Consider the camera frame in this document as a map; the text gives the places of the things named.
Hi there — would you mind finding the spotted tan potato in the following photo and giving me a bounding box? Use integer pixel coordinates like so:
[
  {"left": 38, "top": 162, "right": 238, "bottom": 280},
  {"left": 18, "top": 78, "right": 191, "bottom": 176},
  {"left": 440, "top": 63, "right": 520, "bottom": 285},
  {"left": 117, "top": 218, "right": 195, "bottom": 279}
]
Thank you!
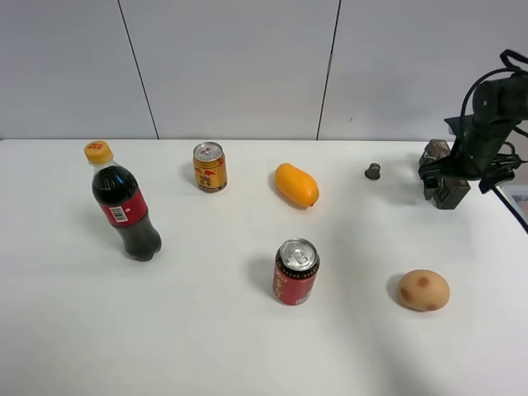
[{"left": 397, "top": 270, "right": 450, "bottom": 312}]

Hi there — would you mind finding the gold energy drink can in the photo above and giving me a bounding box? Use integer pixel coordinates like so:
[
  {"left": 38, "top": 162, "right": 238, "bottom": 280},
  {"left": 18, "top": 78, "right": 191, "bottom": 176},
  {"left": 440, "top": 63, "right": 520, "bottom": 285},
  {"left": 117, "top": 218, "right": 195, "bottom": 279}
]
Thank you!
[{"left": 193, "top": 142, "right": 228, "bottom": 193}]

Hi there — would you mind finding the cola bottle yellow cap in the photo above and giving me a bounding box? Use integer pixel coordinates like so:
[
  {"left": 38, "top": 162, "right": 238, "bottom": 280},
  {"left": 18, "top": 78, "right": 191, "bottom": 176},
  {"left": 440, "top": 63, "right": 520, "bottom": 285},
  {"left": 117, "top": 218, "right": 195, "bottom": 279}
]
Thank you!
[{"left": 84, "top": 140, "right": 162, "bottom": 262}]

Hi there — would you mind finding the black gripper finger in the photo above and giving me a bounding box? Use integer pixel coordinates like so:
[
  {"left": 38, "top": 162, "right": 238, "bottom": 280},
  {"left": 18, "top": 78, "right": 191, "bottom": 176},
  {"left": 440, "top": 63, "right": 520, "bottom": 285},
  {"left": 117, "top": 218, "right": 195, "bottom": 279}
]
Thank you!
[{"left": 422, "top": 176, "right": 441, "bottom": 200}]

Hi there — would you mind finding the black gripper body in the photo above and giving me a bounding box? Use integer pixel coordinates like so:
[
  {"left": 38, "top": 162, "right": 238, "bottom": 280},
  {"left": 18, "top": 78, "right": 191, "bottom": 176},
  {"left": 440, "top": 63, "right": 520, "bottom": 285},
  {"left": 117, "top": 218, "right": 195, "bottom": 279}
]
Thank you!
[{"left": 418, "top": 115, "right": 518, "bottom": 194}]

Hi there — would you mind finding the clear plastic bin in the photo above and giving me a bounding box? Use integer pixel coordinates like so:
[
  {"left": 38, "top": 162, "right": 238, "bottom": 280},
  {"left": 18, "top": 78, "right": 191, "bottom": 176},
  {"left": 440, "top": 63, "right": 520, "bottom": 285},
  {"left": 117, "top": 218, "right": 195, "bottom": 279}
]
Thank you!
[{"left": 498, "top": 184, "right": 528, "bottom": 231}]

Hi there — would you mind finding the red cola can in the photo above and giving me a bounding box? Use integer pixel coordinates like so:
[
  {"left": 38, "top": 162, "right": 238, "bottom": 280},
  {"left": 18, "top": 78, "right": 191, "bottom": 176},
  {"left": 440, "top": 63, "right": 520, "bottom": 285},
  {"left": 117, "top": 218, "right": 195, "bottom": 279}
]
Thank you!
[{"left": 272, "top": 238, "right": 320, "bottom": 305}]

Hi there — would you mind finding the brown cardboard box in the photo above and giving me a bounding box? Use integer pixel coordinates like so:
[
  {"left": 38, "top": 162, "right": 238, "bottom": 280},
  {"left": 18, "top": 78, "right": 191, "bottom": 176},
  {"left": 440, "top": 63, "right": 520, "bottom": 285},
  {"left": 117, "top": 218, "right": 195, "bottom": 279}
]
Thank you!
[{"left": 419, "top": 139, "right": 471, "bottom": 210}]

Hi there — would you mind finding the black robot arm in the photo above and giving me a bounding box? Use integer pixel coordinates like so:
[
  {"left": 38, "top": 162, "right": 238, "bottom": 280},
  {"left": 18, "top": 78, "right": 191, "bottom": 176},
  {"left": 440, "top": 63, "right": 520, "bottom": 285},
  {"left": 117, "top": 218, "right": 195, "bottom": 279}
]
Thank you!
[{"left": 418, "top": 72, "right": 527, "bottom": 208}]

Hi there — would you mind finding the orange mango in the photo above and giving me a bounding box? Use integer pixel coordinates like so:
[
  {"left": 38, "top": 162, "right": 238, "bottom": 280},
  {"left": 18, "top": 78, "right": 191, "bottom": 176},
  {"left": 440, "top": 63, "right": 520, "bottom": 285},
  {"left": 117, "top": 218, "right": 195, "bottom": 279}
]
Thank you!
[{"left": 274, "top": 163, "right": 319, "bottom": 208}]

